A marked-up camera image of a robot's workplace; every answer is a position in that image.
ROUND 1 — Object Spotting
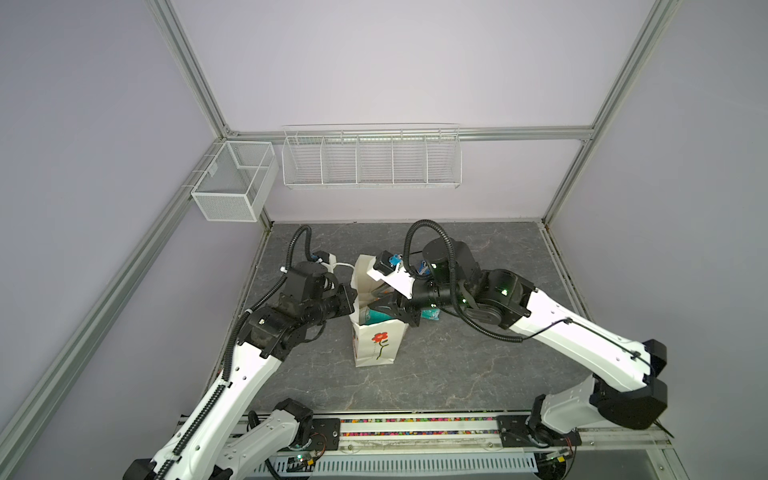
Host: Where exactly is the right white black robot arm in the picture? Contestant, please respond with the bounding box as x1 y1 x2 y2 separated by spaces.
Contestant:
366 238 668 448

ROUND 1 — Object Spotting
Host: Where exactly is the blue m&m's candy packet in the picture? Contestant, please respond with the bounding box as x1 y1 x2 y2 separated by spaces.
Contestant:
418 262 432 277

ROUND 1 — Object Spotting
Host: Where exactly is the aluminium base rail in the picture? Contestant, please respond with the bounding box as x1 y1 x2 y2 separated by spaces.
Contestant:
157 409 691 480

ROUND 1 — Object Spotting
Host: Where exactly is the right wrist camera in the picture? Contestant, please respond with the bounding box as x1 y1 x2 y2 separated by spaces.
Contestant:
366 250 415 299

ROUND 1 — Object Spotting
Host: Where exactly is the white wire shelf basket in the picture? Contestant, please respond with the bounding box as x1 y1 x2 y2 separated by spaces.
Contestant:
282 123 463 189

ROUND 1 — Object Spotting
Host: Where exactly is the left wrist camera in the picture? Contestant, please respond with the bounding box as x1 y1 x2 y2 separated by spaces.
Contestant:
312 250 338 273

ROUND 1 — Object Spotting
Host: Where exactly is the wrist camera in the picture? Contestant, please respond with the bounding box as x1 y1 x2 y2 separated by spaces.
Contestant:
312 250 338 273
366 250 415 299

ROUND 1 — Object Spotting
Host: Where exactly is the white flower paper bag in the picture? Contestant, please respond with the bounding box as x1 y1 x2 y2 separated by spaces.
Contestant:
350 255 408 368

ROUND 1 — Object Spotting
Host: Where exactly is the teal snack packet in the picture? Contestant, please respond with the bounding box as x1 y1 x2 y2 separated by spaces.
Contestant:
368 292 441 327

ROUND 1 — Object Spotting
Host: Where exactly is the white mesh box basket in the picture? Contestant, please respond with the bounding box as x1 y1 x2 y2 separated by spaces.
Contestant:
191 141 279 223

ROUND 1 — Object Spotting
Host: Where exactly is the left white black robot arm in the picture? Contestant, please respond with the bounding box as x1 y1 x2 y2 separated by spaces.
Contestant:
123 225 356 479

